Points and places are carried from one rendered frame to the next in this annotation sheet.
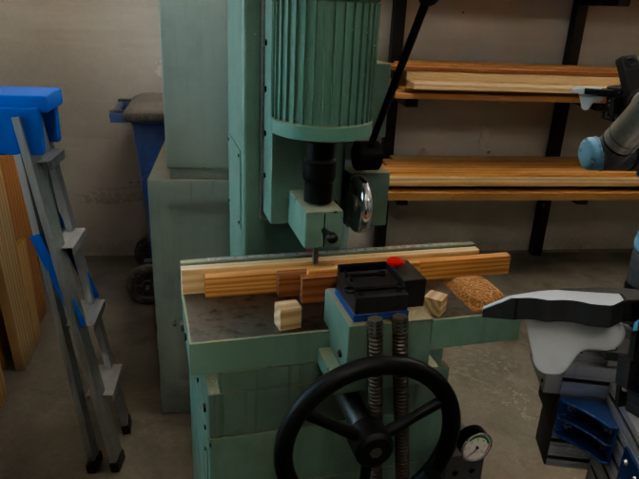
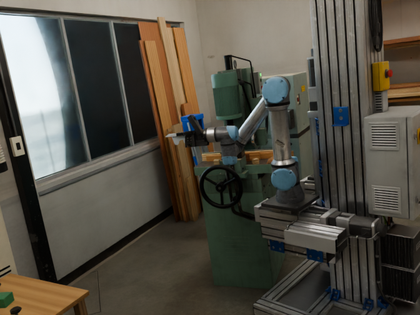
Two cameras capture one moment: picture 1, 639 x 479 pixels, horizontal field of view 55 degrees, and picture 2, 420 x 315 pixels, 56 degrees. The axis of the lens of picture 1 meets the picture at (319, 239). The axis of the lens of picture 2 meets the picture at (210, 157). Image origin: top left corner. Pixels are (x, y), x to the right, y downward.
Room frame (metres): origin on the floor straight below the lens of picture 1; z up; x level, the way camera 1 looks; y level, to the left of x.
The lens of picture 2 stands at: (-1.20, -1.54, 1.53)
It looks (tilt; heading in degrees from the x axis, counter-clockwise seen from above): 12 degrees down; 38
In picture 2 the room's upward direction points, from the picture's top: 8 degrees counter-clockwise
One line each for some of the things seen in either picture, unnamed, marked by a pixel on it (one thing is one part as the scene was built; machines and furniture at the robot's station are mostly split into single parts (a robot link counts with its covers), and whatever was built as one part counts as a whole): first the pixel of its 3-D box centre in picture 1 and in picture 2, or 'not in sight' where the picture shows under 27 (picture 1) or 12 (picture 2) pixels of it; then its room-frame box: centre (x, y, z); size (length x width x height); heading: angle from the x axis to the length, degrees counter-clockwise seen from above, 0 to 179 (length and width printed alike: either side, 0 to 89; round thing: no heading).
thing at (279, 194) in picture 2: not in sight; (289, 190); (0.61, -0.62, 0.87); 0.15 x 0.15 x 0.10
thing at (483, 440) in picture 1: (472, 445); not in sight; (0.93, -0.30, 0.65); 0.06 x 0.04 x 0.08; 106
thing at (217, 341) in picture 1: (357, 325); (237, 167); (0.97, -0.07, 0.87); 0.61 x 0.30 x 0.06; 106
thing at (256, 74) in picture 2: not in sight; (256, 82); (1.41, -0.04, 1.40); 0.10 x 0.06 x 0.16; 16
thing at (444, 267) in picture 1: (366, 273); (248, 156); (1.09, -0.09, 0.92); 0.62 x 0.02 x 0.04; 106
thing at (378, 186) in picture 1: (363, 195); (260, 136); (1.28, -0.09, 1.02); 0.09 x 0.07 x 0.12; 106
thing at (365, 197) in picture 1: (358, 203); (254, 138); (1.22, -0.08, 1.02); 0.12 x 0.03 x 0.12; 16
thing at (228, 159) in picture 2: not in sight; (229, 152); (0.42, -0.41, 1.12); 0.11 x 0.08 x 0.11; 20
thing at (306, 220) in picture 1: (315, 220); not in sight; (1.08, 0.01, 1.03); 0.14 x 0.07 x 0.09; 16
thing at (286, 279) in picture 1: (337, 279); not in sight; (1.05, -0.04, 0.92); 0.23 x 0.02 x 0.04; 106
